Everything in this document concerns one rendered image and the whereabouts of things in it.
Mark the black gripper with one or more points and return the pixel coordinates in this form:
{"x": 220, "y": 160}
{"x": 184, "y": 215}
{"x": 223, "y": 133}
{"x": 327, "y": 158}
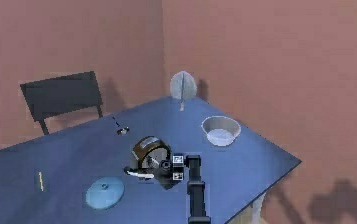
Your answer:
{"x": 165, "y": 170}

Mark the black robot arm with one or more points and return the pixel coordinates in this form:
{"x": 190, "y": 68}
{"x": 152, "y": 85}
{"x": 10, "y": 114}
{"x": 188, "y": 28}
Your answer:
{"x": 196, "y": 196}

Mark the light blue round plate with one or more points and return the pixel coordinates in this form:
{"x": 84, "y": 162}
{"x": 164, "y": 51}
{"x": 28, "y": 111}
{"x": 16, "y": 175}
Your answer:
{"x": 105, "y": 193}

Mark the blue table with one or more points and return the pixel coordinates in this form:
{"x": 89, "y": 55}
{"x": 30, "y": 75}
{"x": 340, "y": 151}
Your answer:
{"x": 86, "y": 156}

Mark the white bowl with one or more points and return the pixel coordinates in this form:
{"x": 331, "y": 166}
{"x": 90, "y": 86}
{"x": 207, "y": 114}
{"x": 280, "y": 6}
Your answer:
{"x": 221, "y": 131}

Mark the yellow pencil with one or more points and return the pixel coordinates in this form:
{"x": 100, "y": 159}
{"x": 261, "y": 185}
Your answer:
{"x": 41, "y": 181}

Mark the black chair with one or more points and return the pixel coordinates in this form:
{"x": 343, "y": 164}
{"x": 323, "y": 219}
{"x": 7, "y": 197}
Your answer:
{"x": 62, "y": 95}

